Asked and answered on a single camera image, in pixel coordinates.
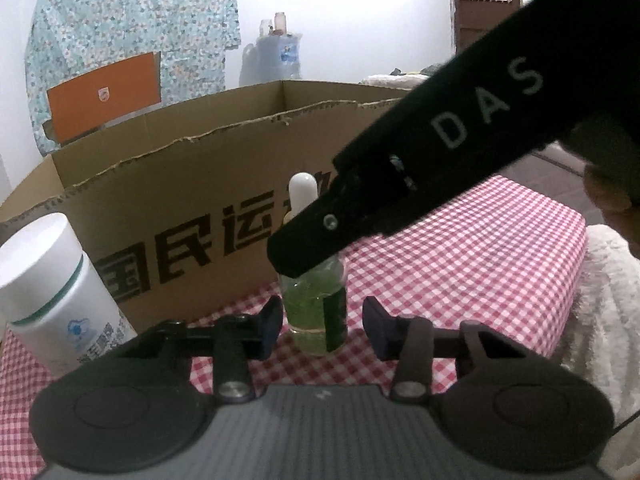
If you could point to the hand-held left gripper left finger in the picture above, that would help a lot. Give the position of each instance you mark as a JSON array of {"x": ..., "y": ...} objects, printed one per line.
[{"x": 270, "y": 325}]

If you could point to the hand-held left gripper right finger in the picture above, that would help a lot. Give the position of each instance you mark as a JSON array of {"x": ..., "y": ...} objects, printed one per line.
[{"x": 377, "y": 335}]

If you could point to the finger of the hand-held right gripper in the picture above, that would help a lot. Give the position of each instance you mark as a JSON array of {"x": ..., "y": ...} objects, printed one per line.
[{"x": 310, "y": 240}]

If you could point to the green dropper bottle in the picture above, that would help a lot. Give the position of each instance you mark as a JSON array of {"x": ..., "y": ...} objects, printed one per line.
[{"x": 310, "y": 305}]

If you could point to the brown cardboard box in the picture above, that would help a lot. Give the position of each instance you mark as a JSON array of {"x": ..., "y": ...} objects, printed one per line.
[{"x": 175, "y": 180}]

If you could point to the person's right hand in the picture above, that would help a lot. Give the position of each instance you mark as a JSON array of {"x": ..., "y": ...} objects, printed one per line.
[{"x": 617, "y": 195}]

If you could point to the dark clothes pile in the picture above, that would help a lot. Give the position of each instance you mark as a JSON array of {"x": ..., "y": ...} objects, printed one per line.
[{"x": 430, "y": 70}]

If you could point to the brown wooden door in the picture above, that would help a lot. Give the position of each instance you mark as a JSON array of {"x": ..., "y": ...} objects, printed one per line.
[{"x": 480, "y": 25}]

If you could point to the white fleece cover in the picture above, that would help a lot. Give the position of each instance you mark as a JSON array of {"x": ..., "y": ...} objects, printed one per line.
[{"x": 385, "y": 80}]

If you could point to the red gingham blanket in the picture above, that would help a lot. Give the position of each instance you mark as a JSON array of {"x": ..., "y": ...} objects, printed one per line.
[{"x": 475, "y": 260}]

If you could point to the clear empty water jug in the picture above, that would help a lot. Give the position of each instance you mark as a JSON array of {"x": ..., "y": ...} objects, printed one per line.
[{"x": 249, "y": 67}]

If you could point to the blue water jug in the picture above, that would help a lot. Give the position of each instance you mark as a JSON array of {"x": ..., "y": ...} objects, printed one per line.
[{"x": 285, "y": 57}]

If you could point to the small pale bottle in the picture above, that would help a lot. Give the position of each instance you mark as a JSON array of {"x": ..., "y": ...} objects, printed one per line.
[
  {"x": 280, "y": 22},
  {"x": 265, "y": 27}
]

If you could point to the white pill bottle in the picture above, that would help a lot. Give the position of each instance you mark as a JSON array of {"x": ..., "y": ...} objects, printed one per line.
[{"x": 55, "y": 280}]

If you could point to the white fleece blanket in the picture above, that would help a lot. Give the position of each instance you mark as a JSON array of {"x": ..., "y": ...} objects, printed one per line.
[{"x": 600, "y": 320}]

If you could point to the orange appliance carton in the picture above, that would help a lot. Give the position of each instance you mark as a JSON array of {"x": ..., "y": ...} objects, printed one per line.
[{"x": 115, "y": 100}]

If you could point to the floral cloth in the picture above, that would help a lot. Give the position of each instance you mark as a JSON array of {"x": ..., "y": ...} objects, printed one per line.
[{"x": 125, "y": 10}]

